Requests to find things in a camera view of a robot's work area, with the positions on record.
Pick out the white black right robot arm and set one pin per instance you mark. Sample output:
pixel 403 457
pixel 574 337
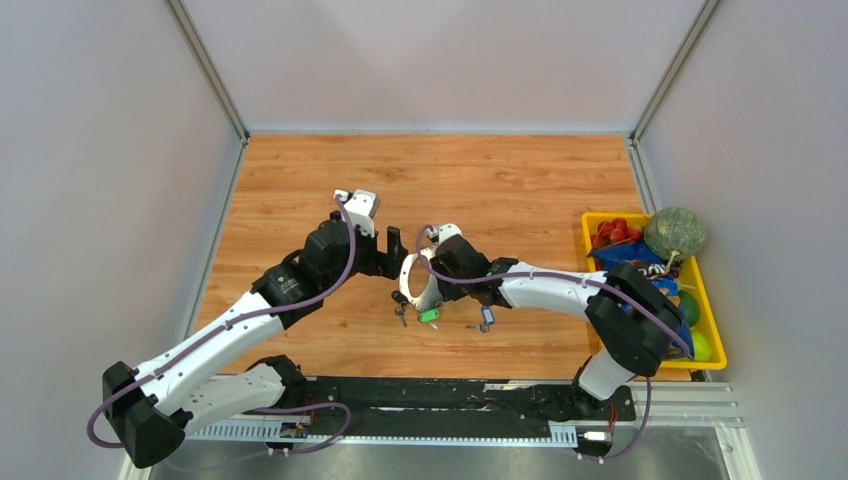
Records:
pixel 635 321

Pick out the black key tag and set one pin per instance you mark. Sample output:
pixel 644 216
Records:
pixel 399 297

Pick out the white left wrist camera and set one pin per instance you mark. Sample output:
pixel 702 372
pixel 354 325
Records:
pixel 360 207

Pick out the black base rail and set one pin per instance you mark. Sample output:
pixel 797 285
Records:
pixel 420 408

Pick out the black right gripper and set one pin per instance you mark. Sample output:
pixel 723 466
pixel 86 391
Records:
pixel 449 293

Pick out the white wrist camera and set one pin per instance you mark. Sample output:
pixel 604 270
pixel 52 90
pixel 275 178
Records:
pixel 437 235
pixel 360 207

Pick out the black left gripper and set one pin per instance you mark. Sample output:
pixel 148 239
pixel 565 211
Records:
pixel 382 263

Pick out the red strawberries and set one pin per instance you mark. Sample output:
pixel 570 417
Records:
pixel 615 232

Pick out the light green lime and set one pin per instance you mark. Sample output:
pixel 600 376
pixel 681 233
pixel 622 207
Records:
pixel 701 348

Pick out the blue key tag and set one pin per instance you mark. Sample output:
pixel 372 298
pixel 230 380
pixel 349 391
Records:
pixel 488 316

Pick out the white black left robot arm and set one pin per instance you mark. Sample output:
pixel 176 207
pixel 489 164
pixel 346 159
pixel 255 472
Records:
pixel 149 410

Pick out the green melon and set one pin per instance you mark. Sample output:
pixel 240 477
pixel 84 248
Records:
pixel 675 233

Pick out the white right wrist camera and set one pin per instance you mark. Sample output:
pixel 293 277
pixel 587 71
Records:
pixel 437 235

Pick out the green key tag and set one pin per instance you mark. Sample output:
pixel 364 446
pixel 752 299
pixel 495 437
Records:
pixel 429 317

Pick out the blue chips bag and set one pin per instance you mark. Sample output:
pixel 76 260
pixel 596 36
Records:
pixel 641 257

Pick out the yellow plastic bin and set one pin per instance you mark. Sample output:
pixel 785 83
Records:
pixel 692 283

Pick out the silver key on blue tag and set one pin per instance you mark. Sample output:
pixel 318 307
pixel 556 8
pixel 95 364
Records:
pixel 483 328

